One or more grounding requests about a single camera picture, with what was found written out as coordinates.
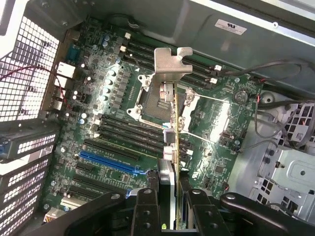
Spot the open black PC case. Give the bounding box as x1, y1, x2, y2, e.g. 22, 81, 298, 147
0, 0, 315, 236

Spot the white power connector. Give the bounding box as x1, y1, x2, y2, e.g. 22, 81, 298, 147
44, 207, 65, 223

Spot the black short expansion slot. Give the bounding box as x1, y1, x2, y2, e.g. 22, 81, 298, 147
75, 163, 95, 173

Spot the black long expansion slot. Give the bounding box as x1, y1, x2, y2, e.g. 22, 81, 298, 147
83, 138, 139, 162
72, 174, 130, 196
67, 185, 105, 201

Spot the metal socket cover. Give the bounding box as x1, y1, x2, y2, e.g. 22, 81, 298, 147
177, 88, 205, 131

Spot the CPU socket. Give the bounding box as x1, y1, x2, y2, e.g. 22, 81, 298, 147
126, 71, 178, 123

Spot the coin cell battery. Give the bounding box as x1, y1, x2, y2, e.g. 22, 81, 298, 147
233, 88, 250, 104

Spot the white expansion slot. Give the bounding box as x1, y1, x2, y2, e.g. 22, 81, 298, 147
60, 196, 87, 209

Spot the black RAM slot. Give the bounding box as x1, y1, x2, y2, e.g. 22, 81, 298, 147
118, 52, 215, 90
122, 39, 220, 78
98, 125, 194, 167
120, 45, 218, 85
100, 119, 195, 161
101, 113, 195, 155
124, 33, 222, 72

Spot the blue expansion slot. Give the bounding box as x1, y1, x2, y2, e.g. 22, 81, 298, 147
79, 150, 140, 175

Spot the thin metal locking lever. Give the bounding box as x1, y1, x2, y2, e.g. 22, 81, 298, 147
193, 93, 233, 104
183, 130, 222, 147

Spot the red black twisted wire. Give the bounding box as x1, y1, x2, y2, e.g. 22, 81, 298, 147
0, 65, 73, 110

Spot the perforated metal disk bay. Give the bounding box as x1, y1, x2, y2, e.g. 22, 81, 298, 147
227, 102, 315, 222

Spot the green motherboard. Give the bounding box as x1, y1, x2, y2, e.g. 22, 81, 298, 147
39, 18, 265, 222

